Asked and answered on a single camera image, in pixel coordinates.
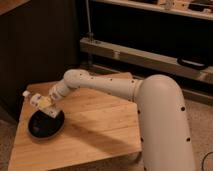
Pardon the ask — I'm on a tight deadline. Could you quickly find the black case handle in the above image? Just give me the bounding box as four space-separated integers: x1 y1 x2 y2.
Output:
177 58 208 70

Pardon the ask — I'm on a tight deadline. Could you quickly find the metal pole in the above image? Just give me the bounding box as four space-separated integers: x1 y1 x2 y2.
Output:
85 0 93 42

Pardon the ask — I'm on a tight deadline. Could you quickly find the black ceramic bowl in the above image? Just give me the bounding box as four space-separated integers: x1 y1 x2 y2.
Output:
28 110 65 139

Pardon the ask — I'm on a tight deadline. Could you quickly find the dark wooden cabinet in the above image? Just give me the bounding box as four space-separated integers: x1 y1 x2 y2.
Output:
0 0 79 119

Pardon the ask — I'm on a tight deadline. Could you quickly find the long grey case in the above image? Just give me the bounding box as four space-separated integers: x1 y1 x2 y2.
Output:
80 37 213 84

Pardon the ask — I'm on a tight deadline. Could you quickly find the wooden shelf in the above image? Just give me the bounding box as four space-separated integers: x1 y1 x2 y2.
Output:
92 0 213 21

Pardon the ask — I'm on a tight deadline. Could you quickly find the white plastic bottle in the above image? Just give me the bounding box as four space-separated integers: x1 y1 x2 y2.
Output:
22 90 60 118

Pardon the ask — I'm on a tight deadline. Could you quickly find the wooden side table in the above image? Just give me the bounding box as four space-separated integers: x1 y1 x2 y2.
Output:
7 71 143 171

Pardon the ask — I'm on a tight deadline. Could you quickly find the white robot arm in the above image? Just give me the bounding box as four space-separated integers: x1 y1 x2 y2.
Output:
49 69 196 171

